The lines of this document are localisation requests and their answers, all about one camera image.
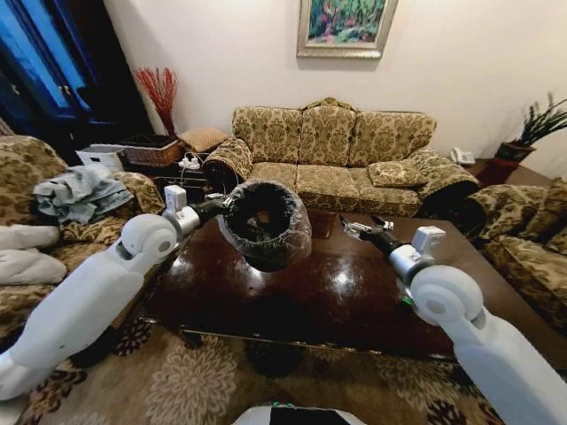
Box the brown wicker basket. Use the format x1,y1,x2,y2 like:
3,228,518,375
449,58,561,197
118,134,182,168

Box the dark wooden coffee table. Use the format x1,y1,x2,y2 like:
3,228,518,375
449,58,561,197
139,211,548,363

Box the floral three-seat sofa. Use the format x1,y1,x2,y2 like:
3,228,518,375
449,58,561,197
205,97,482,219

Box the floral armchair with clothes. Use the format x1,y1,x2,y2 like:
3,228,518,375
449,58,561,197
0,134,168,340

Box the white storage box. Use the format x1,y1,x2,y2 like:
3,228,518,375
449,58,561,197
74,143,128,170

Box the white desk telephone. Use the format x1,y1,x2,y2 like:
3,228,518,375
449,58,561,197
448,146,477,166

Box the dark side table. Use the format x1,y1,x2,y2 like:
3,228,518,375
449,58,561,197
151,163,210,192

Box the grey-blue crumpled cloth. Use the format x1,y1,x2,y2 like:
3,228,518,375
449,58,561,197
32,165,135,225

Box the red dried branches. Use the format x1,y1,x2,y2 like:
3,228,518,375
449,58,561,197
133,66,180,136

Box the white robot front shell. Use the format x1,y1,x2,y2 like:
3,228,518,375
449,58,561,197
236,399,369,425

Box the white padded cloth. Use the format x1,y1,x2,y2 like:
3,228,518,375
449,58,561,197
0,223,68,287

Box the blue wooden cabinet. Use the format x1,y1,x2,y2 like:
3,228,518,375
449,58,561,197
0,0,152,157

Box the framed colourful painting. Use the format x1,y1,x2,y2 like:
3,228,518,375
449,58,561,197
296,0,400,60

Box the brown woven cushion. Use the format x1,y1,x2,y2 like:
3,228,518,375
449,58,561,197
177,127,232,154

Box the black bin with plastic liner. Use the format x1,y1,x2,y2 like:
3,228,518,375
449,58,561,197
219,178,314,272

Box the floral patterned rug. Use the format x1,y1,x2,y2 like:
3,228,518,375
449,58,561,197
16,309,507,425

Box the floral square sofa cushion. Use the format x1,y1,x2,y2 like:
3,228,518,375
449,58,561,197
367,160,429,189

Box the green potted plant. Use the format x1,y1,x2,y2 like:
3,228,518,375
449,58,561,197
493,91,567,163

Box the white power strip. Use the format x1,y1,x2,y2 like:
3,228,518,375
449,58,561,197
177,151,206,170

